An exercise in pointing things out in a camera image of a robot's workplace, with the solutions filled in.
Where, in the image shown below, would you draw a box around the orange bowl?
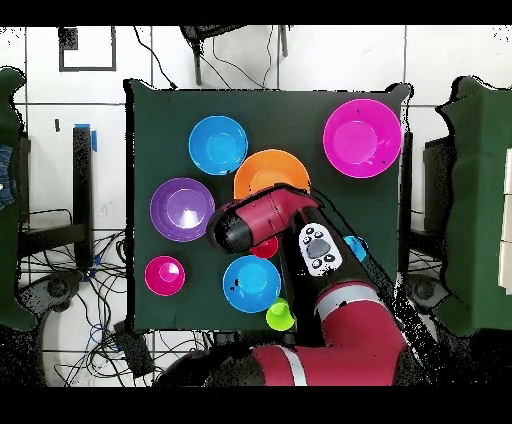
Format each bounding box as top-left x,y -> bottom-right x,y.
233,148 -> 312,201

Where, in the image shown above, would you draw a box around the red cup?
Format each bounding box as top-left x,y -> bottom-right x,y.
250,235 -> 280,260

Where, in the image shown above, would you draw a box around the blue bowl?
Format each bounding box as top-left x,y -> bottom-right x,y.
222,254 -> 282,314
188,115 -> 250,176

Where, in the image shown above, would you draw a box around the purple bowl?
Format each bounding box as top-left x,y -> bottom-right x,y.
149,177 -> 216,243

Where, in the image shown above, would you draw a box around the blue cup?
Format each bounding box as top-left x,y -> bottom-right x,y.
342,234 -> 369,263

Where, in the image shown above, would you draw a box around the green cup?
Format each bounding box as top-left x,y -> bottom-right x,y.
265,296 -> 296,332

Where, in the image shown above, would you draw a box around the small pink-red bowl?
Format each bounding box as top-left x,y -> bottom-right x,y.
143,254 -> 186,298

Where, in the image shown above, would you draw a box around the dark green tablecloth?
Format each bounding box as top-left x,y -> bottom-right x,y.
124,78 -> 413,335

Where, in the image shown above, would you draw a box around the large pink bowl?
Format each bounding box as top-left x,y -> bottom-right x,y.
322,98 -> 403,179

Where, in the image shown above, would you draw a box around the blue tape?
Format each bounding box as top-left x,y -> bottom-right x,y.
74,122 -> 98,153

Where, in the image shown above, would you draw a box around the black swivel chair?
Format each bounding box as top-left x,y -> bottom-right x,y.
402,273 -> 450,317
17,271 -> 86,317

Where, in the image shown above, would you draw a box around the black power strip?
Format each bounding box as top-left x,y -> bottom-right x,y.
111,321 -> 156,379

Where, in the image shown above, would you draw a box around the green side table cloth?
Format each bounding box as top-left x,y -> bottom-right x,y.
433,74 -> 512,338
0,66 -> 40,333

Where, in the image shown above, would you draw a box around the white box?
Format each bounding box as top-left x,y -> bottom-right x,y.
497,146 -> 512,296

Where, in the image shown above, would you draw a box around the blue denim fabric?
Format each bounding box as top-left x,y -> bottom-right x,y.
0,143 -> 18,211

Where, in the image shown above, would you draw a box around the tangled cables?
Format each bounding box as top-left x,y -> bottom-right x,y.
19,229 -> 209,387

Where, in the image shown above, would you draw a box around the black cable with plug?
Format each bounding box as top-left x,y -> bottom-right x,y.
132,26 -> 179,90

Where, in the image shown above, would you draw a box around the black table frame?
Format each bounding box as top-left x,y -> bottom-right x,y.
18,125 -> 95,270

